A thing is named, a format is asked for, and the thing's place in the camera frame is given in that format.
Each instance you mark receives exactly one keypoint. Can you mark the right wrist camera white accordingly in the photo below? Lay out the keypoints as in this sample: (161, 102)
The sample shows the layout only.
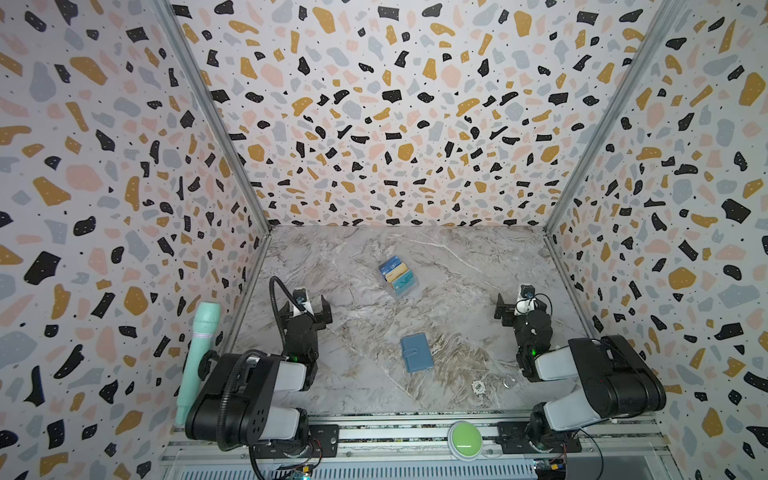
(526, 299)

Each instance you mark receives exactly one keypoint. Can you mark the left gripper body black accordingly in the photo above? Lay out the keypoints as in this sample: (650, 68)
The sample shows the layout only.
(305, 317)

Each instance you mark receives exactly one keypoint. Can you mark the aluminium front rail frame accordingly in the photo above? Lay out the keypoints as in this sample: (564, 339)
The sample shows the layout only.
(414, 446)

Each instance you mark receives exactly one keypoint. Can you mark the white poker chip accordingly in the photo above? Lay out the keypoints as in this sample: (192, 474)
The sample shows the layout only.
(478, 387)

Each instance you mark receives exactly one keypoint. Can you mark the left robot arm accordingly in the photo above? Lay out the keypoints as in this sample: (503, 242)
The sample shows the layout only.
(228, 399)

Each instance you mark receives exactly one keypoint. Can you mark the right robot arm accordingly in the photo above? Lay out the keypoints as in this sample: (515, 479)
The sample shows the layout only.
(613, 381)

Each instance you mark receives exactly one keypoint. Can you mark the green push button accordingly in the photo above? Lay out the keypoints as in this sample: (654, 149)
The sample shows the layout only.
(465, 441)

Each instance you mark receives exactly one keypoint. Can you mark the mint green cylinder handle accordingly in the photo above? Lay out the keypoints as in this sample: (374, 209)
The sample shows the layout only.
(205, 325)

